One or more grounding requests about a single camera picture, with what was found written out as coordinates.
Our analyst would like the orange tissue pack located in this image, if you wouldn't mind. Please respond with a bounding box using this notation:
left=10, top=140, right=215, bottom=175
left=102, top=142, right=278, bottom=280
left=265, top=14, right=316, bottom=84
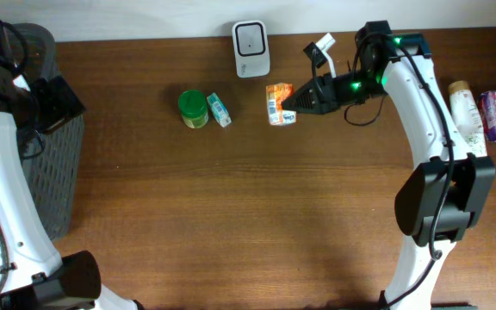
left=265, top=83, right=296, bottom=126

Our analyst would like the small green tissue pack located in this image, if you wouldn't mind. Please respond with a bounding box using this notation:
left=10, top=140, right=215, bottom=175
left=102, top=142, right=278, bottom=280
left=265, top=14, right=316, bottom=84
left=207, top=93, right=232, bottom=127

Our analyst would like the white pouch with cork cap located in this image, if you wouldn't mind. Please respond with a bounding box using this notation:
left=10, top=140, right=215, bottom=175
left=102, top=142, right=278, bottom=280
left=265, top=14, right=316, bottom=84
left=448, top=80, right=487, bottom=157

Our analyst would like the green cup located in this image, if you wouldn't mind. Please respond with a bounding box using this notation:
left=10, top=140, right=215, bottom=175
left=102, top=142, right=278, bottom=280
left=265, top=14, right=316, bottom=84
left=178, top=90, right=208, bottom=129

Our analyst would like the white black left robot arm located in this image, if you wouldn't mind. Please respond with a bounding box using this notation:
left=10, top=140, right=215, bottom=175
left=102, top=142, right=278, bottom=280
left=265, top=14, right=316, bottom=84
left=0, top=20, right=140, bottom=309

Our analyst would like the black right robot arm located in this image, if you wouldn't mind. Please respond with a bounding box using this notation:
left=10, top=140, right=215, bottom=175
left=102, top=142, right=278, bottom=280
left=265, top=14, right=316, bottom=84
left=282, top=21, right=495, bottom=309

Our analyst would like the grey plastic mesh basket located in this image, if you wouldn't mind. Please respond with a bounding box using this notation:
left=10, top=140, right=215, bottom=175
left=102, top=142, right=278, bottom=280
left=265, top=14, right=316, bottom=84
left=15, top=23, right=85, bottom=240

